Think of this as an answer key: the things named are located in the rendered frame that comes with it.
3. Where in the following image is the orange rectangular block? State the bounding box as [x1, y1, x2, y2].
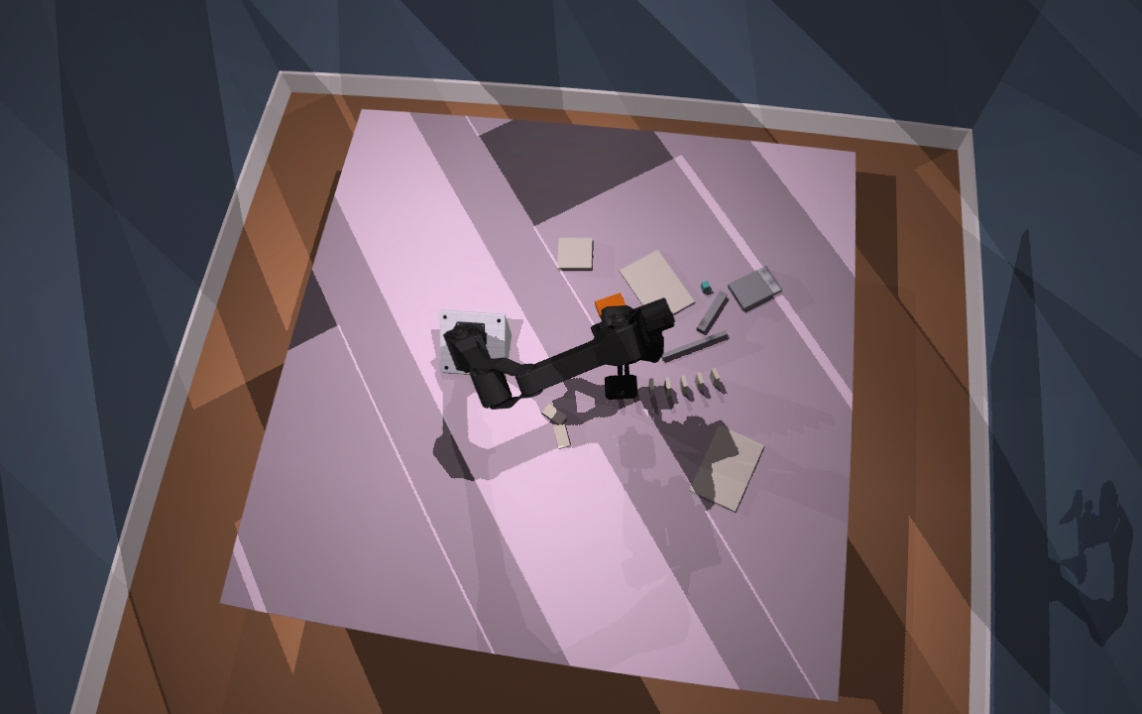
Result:
[595, 292, 626, 318]

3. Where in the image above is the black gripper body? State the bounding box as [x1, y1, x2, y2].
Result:
[602, 305, 637, 400]

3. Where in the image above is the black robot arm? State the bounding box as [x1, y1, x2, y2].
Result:
[443, 297, 675, 410]

